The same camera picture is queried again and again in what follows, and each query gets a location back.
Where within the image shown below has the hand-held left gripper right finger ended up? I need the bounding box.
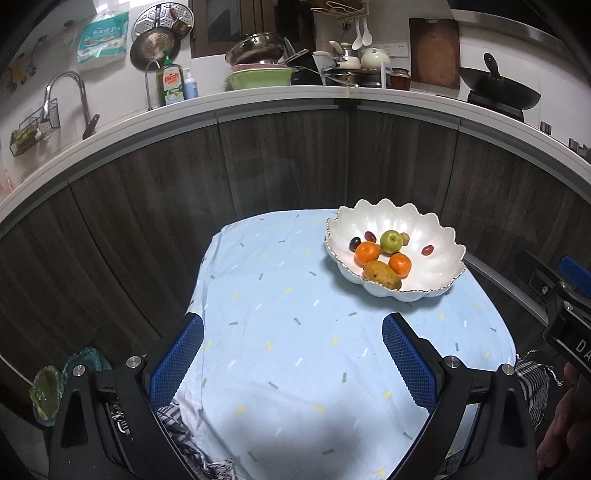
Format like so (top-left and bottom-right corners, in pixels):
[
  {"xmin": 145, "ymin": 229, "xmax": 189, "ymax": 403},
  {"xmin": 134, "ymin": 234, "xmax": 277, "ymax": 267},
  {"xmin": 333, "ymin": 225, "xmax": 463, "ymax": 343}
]
[{"xmin": 382, "ymin": 313, "xmax": 539, "ymax": 480}]

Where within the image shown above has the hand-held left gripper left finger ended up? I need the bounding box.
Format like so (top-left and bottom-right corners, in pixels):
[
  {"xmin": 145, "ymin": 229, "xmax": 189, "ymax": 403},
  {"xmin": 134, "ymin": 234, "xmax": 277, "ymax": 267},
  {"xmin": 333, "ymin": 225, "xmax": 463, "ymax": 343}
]
[{"xmin": 46, "ymin": 313, "xmax": 205, "ymax": 480}]

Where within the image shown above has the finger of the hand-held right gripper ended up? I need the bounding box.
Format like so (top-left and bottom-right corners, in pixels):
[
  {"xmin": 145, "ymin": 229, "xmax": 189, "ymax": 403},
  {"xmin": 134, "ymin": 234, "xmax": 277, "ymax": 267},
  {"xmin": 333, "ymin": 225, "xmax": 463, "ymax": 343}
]
[
  {"xmin": 556, "ymin": 256, "xmax": 591, "ymax": 301},
  {"xmin": 514, "ymin": 250, "xmax": 561, "ymax": 301}
]

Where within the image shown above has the white scalloped bowl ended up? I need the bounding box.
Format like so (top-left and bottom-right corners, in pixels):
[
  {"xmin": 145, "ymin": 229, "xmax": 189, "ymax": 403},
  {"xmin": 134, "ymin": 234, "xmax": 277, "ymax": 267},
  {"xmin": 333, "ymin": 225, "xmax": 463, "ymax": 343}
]
[{"xmin": 325, "ymin": 198, "xmax": 467, "ymax": 303}]

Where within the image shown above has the yellow-brown pear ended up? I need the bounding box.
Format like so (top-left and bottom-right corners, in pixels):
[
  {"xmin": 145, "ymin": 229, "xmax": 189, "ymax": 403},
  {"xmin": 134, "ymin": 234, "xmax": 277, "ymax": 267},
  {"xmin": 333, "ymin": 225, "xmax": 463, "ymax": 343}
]
[{"xmin": 362, "ymin": 261, "xmax": 402, "ymax": 291}]

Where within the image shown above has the orange mandarin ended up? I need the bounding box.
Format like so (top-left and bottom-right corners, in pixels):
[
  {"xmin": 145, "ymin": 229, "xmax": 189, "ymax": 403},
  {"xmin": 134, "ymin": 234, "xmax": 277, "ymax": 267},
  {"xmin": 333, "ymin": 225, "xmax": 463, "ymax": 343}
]
[
  {"xmin": 355, "ymin": 242, "xmax": 381, "ymax": 267},
  {"xmin": 388, "ymin": 253, "xmax": 412, "ymax": 278}
]

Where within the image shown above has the person's right hand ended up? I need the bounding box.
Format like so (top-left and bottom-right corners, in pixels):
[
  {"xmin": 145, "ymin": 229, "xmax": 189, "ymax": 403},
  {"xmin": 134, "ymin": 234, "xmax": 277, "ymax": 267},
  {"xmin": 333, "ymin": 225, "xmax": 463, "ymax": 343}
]
[{"xmin": 538, "ymin": 364, "xmax": 591, "ymax": 472}]

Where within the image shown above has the grey checked cloth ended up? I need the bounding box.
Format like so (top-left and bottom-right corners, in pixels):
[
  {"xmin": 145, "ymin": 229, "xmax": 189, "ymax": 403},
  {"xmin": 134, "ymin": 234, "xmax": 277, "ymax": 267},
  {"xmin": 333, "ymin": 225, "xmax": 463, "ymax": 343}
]
[{"xmin": 157, "ymin": 351, "xmax": 561, "ymax": 480}]

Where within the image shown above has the teal plastic bag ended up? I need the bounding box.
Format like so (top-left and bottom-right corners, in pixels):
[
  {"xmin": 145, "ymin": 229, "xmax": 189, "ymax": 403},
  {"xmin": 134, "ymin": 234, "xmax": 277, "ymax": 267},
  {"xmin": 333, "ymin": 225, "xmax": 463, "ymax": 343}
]
[{"xmin": 62, "ymin": 347, "xmax": 114, "ymax": 376}]

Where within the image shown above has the light blue patterned tablecloth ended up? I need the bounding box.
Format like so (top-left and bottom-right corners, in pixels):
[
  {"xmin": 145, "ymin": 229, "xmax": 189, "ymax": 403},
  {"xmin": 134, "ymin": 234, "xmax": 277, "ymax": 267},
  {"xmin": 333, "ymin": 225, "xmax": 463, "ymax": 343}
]
[{"xmin": 178, "ymin": 209, "xmax": 517, "ymax": 480}]

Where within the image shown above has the black burner grate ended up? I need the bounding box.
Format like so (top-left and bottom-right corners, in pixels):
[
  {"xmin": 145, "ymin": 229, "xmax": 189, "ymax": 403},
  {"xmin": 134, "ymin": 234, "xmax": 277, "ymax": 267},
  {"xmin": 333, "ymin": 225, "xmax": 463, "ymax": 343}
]
[{"xmin": 569, "ymin": 137, "xmax": 591, "ymax": 163}]

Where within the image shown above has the yellow-green plastic bag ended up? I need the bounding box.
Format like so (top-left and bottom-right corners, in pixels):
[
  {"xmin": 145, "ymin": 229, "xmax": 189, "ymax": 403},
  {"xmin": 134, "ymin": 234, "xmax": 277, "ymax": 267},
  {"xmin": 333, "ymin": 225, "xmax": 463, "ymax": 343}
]
[{"xmin": 28, "ymin": 366, "xmax": 65, "ymax": 423}]

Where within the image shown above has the black wok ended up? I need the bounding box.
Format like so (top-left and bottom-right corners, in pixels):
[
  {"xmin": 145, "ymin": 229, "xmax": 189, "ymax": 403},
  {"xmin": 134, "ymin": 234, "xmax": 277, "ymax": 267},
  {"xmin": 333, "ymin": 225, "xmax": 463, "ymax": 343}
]
[{"xmin": 459, "ymin": 53, "xmax": 542, "ymax": 110}]

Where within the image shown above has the wooden cutting board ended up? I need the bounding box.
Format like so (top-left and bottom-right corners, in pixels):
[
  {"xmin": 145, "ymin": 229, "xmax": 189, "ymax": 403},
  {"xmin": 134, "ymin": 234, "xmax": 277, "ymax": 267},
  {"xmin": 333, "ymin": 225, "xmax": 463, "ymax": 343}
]
[{"xmin": 409, "ymin": 17, "xmax": 461, "ymax": 90}]

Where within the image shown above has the stainless range hood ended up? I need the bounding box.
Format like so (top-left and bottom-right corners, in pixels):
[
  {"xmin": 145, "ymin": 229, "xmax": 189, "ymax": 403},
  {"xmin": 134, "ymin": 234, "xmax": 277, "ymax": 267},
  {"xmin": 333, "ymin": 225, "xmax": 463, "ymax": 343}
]
[{"xmin": 450, "ymin": 0, "xmax": 561, "ymax": 44}]

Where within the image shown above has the cream teapot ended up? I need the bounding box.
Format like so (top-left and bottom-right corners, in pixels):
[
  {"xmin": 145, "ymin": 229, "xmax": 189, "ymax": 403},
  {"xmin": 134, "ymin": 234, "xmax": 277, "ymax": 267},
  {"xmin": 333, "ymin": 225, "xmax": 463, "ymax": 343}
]
[{"xmin": 360, "ymin": 47, "xmax": 392, "ymax": 71}]

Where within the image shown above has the stainless steel pot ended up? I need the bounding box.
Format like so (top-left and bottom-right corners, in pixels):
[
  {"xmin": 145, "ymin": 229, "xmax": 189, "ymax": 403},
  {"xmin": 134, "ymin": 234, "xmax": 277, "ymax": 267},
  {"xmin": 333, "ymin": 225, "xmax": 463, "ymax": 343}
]
[{"xmin": 323, "ymin": 68, "xmax": 384, "ymax": 88}]

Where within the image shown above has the blue pump bottle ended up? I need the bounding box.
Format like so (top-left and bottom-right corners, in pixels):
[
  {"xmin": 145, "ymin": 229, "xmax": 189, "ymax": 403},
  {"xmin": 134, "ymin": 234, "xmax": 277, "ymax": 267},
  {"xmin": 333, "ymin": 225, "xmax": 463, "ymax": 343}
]
[{"xmin": 181, "ymin": 67, "xmax": 199, "ymax": 100}]

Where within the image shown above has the green dish soap bottle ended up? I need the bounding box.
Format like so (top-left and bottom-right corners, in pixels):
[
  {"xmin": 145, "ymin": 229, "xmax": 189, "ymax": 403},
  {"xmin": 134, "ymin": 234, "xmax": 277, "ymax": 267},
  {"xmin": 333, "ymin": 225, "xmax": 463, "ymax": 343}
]
[{"xmin": 156, "ymin": 50, "xmax": 183, "ymax": 106}]

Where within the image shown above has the small curved metal tap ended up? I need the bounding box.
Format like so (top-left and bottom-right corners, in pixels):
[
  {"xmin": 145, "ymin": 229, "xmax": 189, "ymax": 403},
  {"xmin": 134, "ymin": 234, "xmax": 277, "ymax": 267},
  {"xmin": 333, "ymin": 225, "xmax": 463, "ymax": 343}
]
[{"xmin": 144, "ymin": 60, "xmax": 162, "ymax": 110}]

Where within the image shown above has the white kettle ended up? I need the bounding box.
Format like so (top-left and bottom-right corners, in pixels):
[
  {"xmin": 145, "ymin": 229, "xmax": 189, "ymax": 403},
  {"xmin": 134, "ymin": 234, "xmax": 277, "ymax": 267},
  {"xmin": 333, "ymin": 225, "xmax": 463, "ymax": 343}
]
[{"xmin": 329, "ymin": 41, "xmax": 363, "ymax": 69}]

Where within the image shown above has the green plastic basin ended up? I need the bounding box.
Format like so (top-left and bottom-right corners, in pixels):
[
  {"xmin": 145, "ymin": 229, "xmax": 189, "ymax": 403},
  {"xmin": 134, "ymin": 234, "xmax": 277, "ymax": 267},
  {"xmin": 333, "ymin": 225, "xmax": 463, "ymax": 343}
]
[{"xmin": 225, "ymin": 67, "xmax": 301, "ymax": 92}]

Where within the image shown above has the black pot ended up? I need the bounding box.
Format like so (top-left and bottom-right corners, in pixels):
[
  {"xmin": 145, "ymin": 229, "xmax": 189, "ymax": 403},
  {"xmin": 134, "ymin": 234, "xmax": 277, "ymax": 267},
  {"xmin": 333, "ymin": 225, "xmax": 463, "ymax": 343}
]
[{"xmin": 277, "ymin": 48, "xmax": 320, "ymax": 86}]

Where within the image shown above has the chrome kitchen faucet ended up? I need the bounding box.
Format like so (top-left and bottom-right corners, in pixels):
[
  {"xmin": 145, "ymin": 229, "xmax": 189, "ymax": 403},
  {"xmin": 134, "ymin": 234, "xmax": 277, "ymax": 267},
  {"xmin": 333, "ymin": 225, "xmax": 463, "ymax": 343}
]
[{"xmin": 44, "ymin": 71, "xmax": 100, "ymax": 140}]

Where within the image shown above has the hanging frying pan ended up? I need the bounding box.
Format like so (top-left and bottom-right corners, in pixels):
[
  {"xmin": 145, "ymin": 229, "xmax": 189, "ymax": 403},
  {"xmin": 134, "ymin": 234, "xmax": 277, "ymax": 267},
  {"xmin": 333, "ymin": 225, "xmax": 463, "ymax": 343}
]
[{"xmin": 130, "ymin": 27, "xmax": 181, "ymax": 71}]

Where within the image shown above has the white teal plastic package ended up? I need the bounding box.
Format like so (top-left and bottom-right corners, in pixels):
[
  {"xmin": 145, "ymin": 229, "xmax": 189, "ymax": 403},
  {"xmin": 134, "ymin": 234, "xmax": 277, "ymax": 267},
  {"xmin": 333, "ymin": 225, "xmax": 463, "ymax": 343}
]
[{"xmin": 76, "ymin": 11, "xmax": 130, "ymax": 70}]

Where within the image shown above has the perforated metal steamer plate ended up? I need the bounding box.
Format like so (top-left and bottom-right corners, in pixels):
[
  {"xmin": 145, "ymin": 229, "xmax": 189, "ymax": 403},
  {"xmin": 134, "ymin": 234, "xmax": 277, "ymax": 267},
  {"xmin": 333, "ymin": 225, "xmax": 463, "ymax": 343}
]
[{"xmin": 134, "ymin": 4, "xmax": 195, "ymax": 40}]

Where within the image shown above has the black wire sink basket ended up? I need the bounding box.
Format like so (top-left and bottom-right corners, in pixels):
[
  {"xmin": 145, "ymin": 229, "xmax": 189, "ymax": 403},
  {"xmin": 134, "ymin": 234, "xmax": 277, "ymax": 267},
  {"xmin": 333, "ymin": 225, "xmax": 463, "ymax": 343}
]
[{"xmin": 9, "ymin": 98, "xmax": 61, "ymax": 157}]

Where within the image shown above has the metal wire rack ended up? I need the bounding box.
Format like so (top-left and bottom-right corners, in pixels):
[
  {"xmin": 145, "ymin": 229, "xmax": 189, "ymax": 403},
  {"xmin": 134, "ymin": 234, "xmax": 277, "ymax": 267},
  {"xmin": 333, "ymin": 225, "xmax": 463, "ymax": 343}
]
[{"xmin": 307, "ymin": 0, "xmax": 372, "ymax": 21}]

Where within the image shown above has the dark wood wall cabinet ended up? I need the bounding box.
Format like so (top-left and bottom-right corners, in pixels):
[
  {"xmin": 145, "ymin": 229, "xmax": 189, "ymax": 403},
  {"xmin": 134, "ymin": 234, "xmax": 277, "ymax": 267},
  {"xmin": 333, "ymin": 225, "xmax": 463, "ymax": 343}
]
[{"xmin": 189, "ymin": 0, "xmax": 317, "ymax": 58}]

